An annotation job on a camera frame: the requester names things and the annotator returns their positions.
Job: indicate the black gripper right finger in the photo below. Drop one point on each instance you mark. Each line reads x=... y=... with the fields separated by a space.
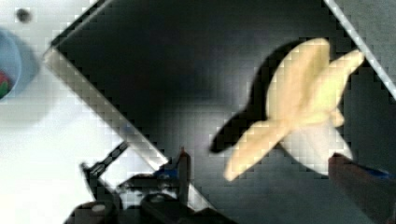
x=372 y=190

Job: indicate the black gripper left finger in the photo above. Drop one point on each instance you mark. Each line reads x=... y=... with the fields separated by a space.
x=157 y=198

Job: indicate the yellow plush peeled banana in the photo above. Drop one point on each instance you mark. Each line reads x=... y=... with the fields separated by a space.
x=302 y=110

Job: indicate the black toaster oven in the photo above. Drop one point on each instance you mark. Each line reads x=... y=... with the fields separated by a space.
x=168 y=75

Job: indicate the pink plush strawberry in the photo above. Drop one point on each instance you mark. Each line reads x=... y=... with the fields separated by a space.
x=4 y=84

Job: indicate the blue bowl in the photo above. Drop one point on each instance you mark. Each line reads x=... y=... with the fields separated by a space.
x=18 y=63

